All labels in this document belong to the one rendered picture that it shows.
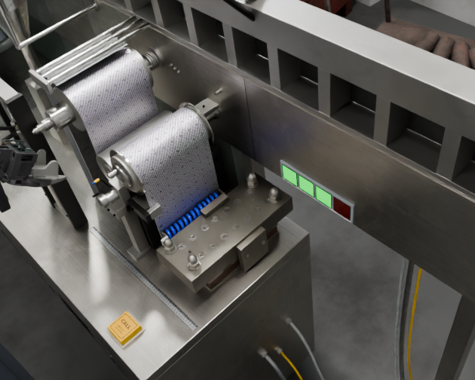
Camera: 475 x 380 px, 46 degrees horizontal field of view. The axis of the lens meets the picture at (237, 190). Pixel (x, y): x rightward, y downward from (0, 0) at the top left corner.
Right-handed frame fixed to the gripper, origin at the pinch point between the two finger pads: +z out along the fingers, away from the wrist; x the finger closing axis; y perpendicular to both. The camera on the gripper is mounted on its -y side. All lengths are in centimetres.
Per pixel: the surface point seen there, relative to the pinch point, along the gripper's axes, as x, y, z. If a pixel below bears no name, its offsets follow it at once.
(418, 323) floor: -54, -43, 162
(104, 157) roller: 10.8, 0.2, 21.6
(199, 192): -7.0, -1.6, 45.0
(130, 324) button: -17.8, -37.6, 24.9
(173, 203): -7.0, -5.1, 35.7
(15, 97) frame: 26.8, 9.1, 0.3
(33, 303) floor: 88, -118, 73
